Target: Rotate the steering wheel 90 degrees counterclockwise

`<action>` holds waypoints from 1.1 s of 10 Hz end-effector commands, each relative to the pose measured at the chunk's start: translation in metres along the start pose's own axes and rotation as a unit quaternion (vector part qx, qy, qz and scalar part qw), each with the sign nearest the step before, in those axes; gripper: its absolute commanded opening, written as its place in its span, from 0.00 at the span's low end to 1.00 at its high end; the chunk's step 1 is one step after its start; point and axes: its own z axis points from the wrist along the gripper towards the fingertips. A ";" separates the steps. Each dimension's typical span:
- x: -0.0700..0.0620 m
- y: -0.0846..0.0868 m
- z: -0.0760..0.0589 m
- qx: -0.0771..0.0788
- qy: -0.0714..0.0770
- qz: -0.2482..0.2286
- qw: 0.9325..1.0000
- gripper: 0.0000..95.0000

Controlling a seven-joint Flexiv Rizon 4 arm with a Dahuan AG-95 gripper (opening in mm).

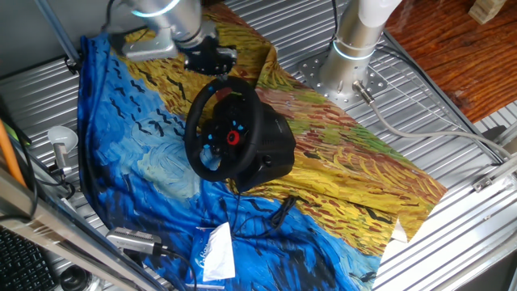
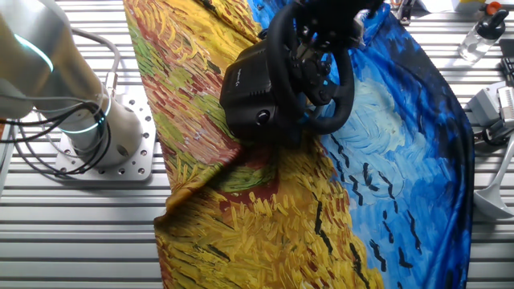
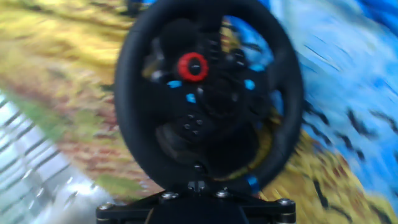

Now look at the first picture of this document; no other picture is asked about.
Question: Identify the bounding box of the black adapter cable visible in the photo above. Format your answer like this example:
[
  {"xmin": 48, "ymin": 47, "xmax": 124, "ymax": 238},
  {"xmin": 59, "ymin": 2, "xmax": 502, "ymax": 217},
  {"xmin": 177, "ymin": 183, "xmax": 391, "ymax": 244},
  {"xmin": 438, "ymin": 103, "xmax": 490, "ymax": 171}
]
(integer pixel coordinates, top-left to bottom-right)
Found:
[{"xmin": 38, "ymin": 163, "xmax": 78, "ymax": 201}]

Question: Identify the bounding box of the silver depth camera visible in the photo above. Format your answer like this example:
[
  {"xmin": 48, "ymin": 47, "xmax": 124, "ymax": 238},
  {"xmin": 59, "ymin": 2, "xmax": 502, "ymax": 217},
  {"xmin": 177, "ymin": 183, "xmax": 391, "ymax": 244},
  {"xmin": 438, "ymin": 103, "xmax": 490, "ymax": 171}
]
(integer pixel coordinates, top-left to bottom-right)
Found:
[{"xmin": 105, "ymin": 226, "xmax": 165, "ymax": 256}]

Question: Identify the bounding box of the painted wheatfield print cloth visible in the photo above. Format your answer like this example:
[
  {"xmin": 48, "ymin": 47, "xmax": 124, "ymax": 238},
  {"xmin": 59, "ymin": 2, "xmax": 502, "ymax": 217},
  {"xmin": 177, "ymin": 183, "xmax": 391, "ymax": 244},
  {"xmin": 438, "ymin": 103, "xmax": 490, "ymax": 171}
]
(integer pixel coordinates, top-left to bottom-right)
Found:
[{"xmin": 76, "ymin": 2, "xmax": 448, "ymax": 291}]

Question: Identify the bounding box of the beige wooden block stack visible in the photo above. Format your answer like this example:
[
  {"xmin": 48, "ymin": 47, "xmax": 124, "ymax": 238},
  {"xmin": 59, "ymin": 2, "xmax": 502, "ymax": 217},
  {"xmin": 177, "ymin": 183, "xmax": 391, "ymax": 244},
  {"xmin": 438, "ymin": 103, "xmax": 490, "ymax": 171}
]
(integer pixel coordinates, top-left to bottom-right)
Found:
[{"xmin": 467, "ymin": 0, "xmax": 508, "ymax": 26}]

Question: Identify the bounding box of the black leather racing steering wheel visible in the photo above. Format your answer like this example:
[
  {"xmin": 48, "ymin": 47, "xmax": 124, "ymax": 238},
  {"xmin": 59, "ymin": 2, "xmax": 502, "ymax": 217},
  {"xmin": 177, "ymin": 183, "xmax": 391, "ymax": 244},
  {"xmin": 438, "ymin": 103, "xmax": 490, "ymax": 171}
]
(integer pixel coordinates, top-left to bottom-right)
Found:
[{"xmin": 183, "ymin": 75, "xmax": 264, "ymax": 183}]

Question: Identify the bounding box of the thin white cable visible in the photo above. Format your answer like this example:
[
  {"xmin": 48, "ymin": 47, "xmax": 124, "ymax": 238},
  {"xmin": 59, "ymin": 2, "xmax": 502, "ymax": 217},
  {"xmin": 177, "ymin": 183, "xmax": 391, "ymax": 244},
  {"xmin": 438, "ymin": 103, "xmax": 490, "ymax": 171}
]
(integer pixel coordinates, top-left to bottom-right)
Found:
[{"xmin": 369, "ymin": 64, "xmax": 469, "ymax": 133}]

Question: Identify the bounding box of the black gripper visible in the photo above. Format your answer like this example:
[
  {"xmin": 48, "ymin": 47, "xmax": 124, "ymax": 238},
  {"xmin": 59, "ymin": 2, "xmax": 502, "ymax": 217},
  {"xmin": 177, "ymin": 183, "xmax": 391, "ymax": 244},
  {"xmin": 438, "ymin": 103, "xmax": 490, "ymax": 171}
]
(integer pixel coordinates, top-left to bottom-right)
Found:
[{"xmin": 183, "ymin": 35, "xmax": 239, "ymax": 77}]

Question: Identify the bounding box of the blue foil packet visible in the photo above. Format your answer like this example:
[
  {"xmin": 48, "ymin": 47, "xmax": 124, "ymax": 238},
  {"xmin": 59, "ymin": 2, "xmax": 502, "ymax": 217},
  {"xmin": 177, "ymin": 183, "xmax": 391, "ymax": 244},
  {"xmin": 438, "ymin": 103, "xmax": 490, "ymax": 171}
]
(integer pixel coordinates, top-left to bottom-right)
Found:
[{"xmin": 188, "ymin": 221, "xmax": 237, "ymax": 284}]

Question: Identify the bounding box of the black camera cable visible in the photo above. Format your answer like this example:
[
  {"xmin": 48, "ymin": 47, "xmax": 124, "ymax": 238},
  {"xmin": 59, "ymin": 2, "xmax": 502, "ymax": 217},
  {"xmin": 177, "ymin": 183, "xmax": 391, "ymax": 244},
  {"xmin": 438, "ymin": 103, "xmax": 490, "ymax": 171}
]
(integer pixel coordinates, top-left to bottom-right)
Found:
[{"xmin": 160, "ymin": 247, "xmax": 199, "ymax": 291}]

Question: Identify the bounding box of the wood grain panel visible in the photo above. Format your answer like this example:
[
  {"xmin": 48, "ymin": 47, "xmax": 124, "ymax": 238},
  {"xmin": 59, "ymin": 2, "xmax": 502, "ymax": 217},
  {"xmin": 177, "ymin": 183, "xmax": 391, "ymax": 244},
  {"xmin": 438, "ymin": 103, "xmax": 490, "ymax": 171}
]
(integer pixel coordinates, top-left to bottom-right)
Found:
[{"xmin": 383, "ymin": 0, "xmax": 517, "ymax": 124}]

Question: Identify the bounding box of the black steering wheel base housing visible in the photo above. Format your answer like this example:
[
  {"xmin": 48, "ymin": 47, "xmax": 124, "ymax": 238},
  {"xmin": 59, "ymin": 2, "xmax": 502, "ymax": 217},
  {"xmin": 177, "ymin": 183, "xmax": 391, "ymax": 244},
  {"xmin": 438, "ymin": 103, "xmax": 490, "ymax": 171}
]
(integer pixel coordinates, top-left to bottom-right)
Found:
[{"xmin": 233, "ymin": 99, "xmax": 297, "ymax": 193}]

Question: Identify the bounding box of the thin grey metal pole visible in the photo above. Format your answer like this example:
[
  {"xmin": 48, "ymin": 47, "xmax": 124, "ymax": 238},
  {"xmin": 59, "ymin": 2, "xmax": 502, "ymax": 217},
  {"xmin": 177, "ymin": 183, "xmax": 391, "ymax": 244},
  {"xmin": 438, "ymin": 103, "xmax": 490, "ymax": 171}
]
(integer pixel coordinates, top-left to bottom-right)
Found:
[{"xmin": 34, "ymin": 0, "xmax": 83, "ymax": 68}]

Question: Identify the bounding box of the aluminium profile frame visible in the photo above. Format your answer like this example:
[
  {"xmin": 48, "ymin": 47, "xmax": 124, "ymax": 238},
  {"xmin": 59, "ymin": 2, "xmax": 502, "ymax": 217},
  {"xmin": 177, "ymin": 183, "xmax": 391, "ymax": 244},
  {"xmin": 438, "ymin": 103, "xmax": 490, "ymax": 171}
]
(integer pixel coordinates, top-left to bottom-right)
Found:
[{"xmin": 471, "ymin": 120, "xmax": 517, "ymax": 193}]

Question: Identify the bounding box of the black steering wheel cable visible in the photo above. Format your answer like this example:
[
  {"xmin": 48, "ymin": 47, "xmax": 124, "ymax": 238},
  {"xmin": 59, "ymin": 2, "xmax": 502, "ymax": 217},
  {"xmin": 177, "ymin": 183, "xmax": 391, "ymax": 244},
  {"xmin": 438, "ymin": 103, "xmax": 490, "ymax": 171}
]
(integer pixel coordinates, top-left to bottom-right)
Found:
[{"xmin": 219, "ymin": 192, "xmax": 301, "ymax": 240}]

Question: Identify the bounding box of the thick grey robot cable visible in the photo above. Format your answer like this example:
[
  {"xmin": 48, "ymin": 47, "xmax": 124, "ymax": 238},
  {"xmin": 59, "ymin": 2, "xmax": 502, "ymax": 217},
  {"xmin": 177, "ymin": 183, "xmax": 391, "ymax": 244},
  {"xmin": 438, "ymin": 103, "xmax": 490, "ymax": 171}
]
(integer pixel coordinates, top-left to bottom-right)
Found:
[{"xmin": 351, "ymin": 79, "xmax": 514, "ymax": 161}]

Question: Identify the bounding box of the black flat device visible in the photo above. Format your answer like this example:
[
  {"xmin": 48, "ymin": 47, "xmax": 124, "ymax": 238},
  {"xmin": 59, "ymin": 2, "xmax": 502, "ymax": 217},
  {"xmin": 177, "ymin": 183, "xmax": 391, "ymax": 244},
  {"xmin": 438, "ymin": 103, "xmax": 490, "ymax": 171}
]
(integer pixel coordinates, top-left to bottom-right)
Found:
[{"xmin": 0, "ymin": 226, "xmax": 58, "ymax": 291}]

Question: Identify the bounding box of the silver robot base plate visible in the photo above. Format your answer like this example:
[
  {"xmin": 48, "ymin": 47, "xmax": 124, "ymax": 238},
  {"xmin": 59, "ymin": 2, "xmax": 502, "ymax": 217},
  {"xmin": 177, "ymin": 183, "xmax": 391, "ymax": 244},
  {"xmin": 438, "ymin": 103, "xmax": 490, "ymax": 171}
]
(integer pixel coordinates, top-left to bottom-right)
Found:
[{"xmin": 297, "ymin": 48, "xmax": 389, "ymax": 110}]

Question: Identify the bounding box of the aluminium frame bar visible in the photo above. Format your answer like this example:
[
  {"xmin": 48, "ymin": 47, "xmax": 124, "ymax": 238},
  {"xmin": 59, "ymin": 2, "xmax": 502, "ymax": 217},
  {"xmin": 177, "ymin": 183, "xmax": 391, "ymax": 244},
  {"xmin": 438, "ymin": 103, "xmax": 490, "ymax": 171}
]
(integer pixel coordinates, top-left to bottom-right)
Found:
[{"xmin": 0, "ymin": 163, "xmax": 165, "ymax": 291}]

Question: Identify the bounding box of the orange rod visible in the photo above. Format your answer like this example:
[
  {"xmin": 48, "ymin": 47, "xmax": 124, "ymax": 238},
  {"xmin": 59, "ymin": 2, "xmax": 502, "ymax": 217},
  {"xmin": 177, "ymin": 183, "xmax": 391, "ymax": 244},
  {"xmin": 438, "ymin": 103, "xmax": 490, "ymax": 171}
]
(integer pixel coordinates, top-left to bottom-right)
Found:
[{"xmin": 0, "ymin": 119, "xmax": 27, "ymax": 188}]

